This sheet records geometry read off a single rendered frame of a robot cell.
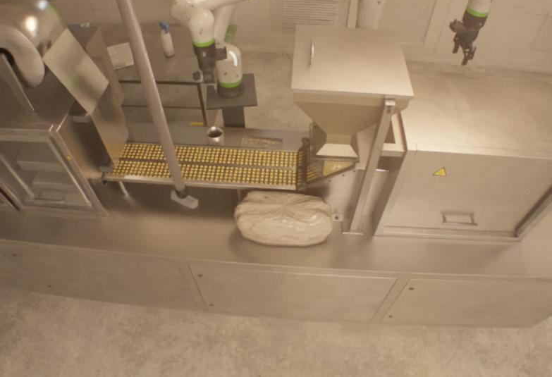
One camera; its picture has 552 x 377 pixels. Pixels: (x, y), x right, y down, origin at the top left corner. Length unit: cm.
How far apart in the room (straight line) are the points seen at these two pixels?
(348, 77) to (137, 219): 109
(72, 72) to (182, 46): 150
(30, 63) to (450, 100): 145
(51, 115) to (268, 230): 90
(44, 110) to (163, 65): 132
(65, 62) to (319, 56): 87
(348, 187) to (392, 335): 111
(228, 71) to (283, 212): 79
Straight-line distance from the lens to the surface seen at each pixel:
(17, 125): 157
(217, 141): 189
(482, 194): 159
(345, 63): 123
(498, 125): 149
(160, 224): 173
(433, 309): 210
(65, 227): 189
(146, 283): 200
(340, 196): 159
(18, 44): 144
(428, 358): 242
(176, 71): 265
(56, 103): 158
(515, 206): 172
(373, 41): 136
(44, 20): 148
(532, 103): 167
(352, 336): 234
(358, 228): 168
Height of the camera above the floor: 222
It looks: 51 degrees down
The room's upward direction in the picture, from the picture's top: straight up
